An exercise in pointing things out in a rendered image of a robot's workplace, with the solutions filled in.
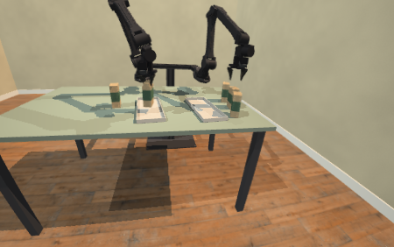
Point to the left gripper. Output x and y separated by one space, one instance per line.
243 70

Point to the white shallow tray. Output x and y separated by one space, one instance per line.
155 113

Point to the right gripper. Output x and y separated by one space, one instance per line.
148 73

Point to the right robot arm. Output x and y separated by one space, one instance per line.
135 41

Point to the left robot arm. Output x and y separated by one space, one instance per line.
244 49

